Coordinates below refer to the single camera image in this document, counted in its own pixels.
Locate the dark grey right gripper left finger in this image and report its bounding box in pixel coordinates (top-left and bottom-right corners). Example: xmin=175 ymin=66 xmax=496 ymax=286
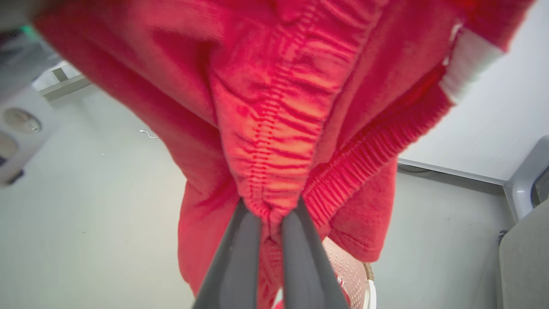
xmin=192 ymin=199 xmax=262 ymax=309

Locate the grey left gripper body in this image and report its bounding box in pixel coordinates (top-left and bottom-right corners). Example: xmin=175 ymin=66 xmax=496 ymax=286
xmin=0 ymin=25 xmax=61 ymax=103

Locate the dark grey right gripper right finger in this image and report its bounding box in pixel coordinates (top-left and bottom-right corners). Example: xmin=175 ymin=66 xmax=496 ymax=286
xmin=281 ymin=197 xmax=349 ymax=309

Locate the red knit garment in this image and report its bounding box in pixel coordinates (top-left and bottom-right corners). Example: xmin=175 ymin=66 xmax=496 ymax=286
xmin=32 ymin=0 xmax=537 ymax=309

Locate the cream perforated laundry basket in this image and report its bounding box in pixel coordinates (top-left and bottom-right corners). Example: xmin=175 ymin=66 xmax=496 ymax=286
xmin=274 ymin=237 xmax=378 ymax=309

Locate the grey fabric sofa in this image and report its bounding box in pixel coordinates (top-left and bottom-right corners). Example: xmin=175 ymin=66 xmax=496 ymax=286
xmin=498 ymin=200 xmax=549 ymax=309

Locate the grey metal frame foot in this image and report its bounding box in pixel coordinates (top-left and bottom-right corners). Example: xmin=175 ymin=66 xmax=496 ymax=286
xmin=32 ymin=60 xmax=91 ymax=102

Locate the white partition panel grey frame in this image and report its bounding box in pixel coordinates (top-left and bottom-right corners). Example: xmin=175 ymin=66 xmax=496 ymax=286
xmin=397 ymin=0 xmax=549 ymax=221

